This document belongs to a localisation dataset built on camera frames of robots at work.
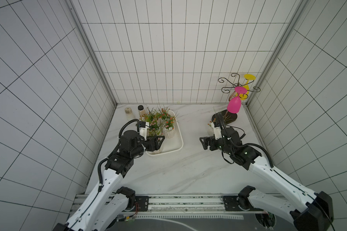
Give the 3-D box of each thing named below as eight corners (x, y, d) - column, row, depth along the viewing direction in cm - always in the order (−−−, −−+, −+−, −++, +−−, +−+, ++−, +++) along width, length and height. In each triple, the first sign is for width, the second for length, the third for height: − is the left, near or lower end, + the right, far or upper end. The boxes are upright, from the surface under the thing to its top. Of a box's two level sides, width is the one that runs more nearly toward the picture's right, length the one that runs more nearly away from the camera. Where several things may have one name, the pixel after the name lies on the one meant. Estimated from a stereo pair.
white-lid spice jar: (127, 121, 112) (123, 111, 103) (129, 116, 115) (125, 107, 106) (134, 121, 112) (130, 111, 103) (135, 116, 115) (132, 107, 106)
